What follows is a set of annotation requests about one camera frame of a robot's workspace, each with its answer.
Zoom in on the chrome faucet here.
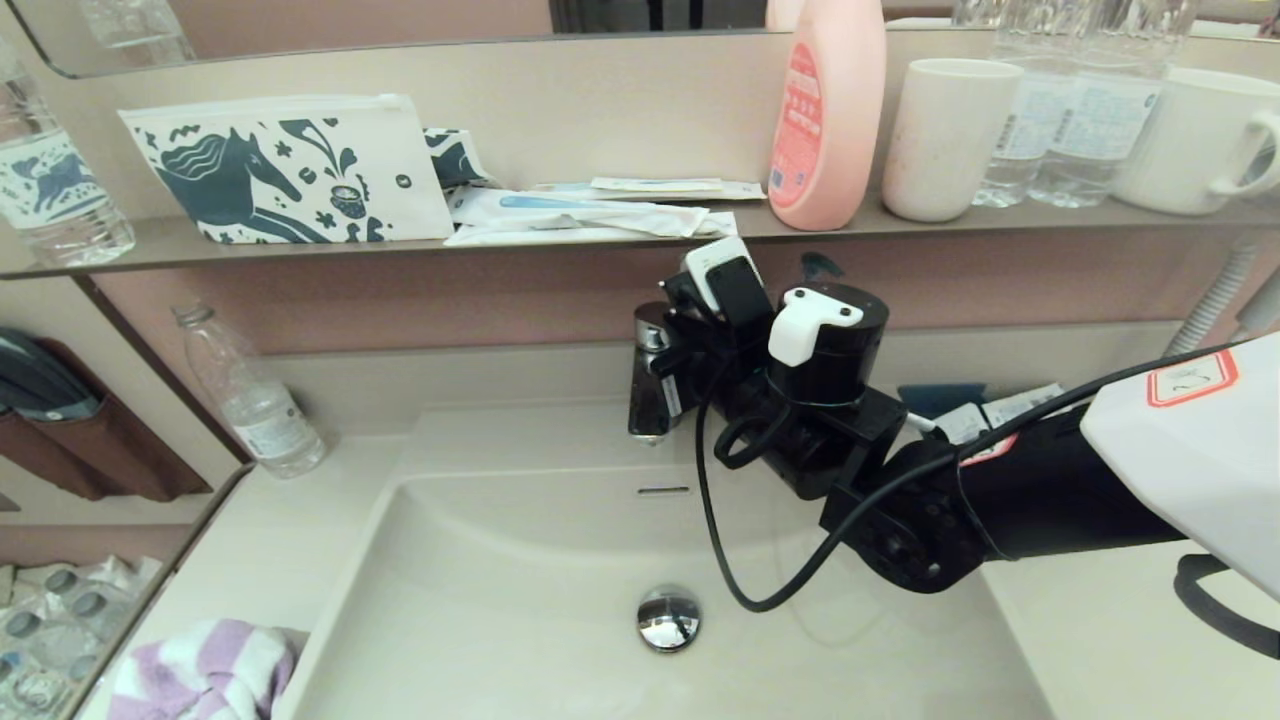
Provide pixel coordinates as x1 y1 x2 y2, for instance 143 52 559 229
627 302 701 447

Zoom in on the purple white striped towel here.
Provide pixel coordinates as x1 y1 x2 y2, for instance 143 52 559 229
108 618 307 720

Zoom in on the beige ceramic sink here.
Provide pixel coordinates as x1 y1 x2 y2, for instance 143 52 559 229
275 398 1061 720

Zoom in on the long white amenity packet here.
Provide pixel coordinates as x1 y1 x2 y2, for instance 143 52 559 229
443 211 739 248

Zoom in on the flat pale amenity packet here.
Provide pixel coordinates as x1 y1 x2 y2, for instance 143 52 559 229
528 177 768 202

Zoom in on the white toothbrush packet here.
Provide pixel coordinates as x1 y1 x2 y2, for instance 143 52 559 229
445 187 713 239

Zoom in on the dark blue tray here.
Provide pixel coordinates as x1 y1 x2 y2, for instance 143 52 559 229
896 383 987 423

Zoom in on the pink lotion bottle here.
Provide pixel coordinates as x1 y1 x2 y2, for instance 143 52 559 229
765 0 888 233

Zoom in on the small white sachet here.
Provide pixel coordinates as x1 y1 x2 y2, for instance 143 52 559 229
932 403 993 446

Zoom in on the chrome drain stopper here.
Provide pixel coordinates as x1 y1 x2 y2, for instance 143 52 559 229
636 585 703 654

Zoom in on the small blue print pouch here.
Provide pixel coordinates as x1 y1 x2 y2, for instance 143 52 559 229
423 127 493 192

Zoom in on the large white barcode sachet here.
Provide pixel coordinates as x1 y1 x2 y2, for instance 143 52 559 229
983 384 1069 431

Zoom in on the white tumbler cup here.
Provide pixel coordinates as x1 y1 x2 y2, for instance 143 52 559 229
881 57 1024 224

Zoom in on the clear plastic water bottle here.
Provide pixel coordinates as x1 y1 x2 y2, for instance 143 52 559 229
971 0 1083 210
1028 0 1197 210

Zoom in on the white horse print pouch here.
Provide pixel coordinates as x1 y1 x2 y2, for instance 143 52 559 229
117 93 457 246

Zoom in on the slim clear water bottle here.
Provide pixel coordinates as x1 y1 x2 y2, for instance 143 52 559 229
172 303 329 479

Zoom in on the dark grey hair dryer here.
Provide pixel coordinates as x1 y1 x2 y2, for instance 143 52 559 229
0 327 104 423

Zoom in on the blue label water bottle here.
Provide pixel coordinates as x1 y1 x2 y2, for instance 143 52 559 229
0 38 137 270

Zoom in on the plastic wrapped bottle pack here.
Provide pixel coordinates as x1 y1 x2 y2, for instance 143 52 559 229
0 555 167 720

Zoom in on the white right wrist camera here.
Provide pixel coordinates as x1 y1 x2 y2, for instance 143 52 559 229
682 236 774 327

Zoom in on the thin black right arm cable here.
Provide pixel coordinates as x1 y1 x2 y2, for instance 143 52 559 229
693 340 1247 614

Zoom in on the wall mirror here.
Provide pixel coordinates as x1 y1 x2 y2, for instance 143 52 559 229
8 0 1280 83

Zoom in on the white coiled cord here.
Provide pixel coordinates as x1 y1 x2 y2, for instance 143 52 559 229
1163 238 1261 358

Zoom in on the white handled mug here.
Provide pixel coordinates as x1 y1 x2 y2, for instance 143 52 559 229
1111 65 1280 217

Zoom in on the light grey cord connector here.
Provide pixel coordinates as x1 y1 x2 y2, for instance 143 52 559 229
1238 268 1280 339

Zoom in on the beige wall shelf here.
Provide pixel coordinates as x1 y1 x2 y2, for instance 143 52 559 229
0 192 1280 282

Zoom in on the thick black cable loop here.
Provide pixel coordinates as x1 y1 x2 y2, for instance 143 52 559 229
1173 552 1280 662

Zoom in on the brown wall pocket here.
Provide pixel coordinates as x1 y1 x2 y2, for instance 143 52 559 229
0 338 214 504

